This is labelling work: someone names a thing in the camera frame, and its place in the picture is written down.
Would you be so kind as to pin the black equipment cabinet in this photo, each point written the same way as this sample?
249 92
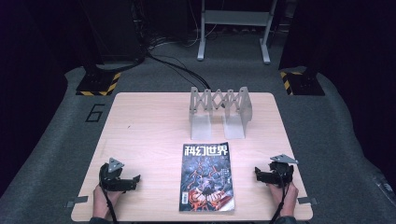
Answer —
112 28

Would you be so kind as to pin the grey metal expandable book stand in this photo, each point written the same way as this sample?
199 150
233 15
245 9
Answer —
218 105

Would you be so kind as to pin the black base with yellow stripes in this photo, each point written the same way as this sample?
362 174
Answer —
305 84
96 82

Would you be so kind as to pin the person's right hand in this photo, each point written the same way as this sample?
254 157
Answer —
288 200

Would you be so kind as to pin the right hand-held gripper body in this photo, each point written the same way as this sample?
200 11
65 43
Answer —
281 174

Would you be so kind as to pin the person's left hand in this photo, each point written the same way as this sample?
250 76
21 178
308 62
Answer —
101 202

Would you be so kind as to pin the grey tape strip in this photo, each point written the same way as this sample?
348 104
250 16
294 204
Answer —
76 201
307 200

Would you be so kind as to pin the dark illustrated magazine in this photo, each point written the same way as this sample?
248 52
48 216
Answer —
207 177

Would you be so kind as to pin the white metal stand frame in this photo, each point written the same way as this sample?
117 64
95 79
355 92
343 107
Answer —
236 18

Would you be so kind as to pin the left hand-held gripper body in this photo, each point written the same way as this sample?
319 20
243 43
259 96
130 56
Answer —
113 182

